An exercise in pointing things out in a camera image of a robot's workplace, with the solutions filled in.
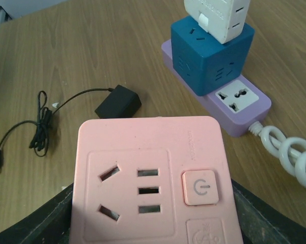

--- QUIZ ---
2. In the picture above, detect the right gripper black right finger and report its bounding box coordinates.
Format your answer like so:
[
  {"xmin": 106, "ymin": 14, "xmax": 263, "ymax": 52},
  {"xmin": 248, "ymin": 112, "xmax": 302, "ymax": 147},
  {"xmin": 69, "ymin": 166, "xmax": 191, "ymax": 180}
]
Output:
[{"xmin": 232, "ymin": 180, "xmax": 306, "ymax": 244}]

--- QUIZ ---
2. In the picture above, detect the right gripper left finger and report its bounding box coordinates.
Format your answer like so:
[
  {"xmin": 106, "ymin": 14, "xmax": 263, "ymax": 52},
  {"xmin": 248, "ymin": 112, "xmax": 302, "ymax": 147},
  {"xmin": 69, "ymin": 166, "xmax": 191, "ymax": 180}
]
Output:
[{"xmin": 0, "ymin": 184, "xmax": 73, "ymax": 243}]

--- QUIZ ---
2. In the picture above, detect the pink cube adapter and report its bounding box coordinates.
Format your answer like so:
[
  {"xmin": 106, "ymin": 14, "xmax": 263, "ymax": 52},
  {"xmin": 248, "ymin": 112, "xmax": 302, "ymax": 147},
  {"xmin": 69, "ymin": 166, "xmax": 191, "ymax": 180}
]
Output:
[{"xmin": 69, "ymin": 116, "xmax": 243, "ymax": 243}]

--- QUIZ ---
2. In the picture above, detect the black power adapter with cable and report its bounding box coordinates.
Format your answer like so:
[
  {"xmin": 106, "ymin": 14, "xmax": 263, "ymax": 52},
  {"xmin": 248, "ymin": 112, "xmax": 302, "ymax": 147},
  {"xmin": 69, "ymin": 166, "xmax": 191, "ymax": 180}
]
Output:
[{"xmin": 0, "ymin": 85, "xmax": 142, "ymax": 172}]

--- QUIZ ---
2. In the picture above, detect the blue cube adapter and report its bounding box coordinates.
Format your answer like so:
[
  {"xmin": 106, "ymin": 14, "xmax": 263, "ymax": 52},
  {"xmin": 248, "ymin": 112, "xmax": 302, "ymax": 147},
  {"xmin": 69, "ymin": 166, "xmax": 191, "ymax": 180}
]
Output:
[{"xmin": 171, "ymin": 16, "xmax": 255, "ymax": 96}]

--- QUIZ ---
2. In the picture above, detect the white square charger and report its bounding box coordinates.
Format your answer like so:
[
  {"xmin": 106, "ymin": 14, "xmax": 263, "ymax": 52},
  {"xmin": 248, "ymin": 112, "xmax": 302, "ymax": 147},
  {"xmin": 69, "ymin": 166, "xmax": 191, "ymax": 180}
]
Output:
[{"xmin": 184, "ymin": 0, "xmax": 250, "ymax": 44}]

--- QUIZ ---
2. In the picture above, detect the purple power strip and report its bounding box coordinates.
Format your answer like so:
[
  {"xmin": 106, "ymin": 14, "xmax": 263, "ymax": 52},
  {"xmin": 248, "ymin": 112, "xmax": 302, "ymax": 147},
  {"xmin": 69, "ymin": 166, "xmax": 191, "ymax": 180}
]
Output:
[{"xmin": 161, "ymin": 40, "xmax": 272, "ymax": 137}]

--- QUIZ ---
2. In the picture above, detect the coiled white cable left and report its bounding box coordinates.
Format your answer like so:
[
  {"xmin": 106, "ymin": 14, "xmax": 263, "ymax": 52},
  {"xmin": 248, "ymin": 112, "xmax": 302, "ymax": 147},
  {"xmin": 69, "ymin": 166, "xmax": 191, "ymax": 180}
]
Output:
[{"xmin": 248, "ymin": 121, "xmax": 306, "ymax": 189}]

